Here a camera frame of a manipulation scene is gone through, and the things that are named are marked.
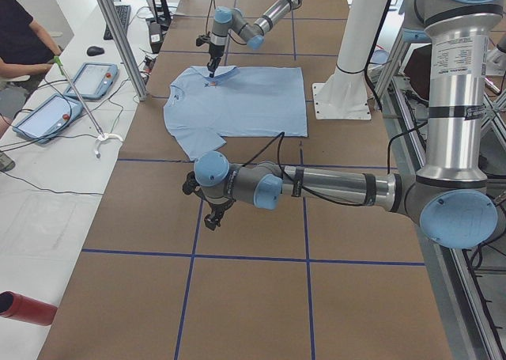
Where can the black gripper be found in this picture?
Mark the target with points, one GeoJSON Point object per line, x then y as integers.
{"type": "Point", "coordinates": [215, 206]}
{"type": "Point", "coordinates": [215, 53]}

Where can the light blue t-shirt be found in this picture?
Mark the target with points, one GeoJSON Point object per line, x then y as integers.
{"type": "Point", "coordinates": [252, 101]}

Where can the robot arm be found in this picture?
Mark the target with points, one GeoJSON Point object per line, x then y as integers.
{"type": "Point", "coordinates": [262, 185]}
{"type": "Point", "coordinates": [253, 35]}

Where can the black power adapter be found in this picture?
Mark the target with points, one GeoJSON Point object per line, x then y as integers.
{"type": "Point", "coordinates": [155, 37]}

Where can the far teach pendant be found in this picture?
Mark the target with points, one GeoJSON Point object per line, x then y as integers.
{"type": "Point", "coordinates": [93, 80]}

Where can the teach pendant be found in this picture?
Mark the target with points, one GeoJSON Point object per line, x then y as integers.
{"type": "Point", "coordinates": [93, 80]}
{"type": "Point", "coordinates": [48, 120]}

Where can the black computer mouse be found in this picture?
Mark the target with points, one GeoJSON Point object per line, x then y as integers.
{"type": "Point", "coordinates": [94, 51]}

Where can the metal reacher grabber tool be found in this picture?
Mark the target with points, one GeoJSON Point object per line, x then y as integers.
{"type": "Point", "coordinates": [102, 136]}

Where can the near teach pendant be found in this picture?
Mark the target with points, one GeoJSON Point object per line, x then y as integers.
{"type": "Point", "coordinates": [48, 120]}

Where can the seated person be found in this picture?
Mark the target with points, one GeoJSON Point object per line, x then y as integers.
{"type": "Point", "coordinates": [27, 54]}

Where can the red bottle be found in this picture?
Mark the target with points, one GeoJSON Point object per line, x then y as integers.
{"type": "Point", "coordinates": [19, 307]}

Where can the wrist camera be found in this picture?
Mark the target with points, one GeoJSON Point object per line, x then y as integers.
{"type": "Point", "coordinates": [202, 39]}
{"type": "Point", "coordinates": [190, 185]}

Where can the aluminium frame post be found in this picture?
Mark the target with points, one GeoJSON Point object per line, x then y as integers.
{"type": "Point", "coordinates": [107, 7]}

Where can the white camera mast base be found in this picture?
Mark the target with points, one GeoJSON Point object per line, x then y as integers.
{"type": "Point", "coordinates": [344, 94]}

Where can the aluminium table frame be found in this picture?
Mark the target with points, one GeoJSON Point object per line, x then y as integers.
{"type": "Point", "coordinates": [458, 208]}

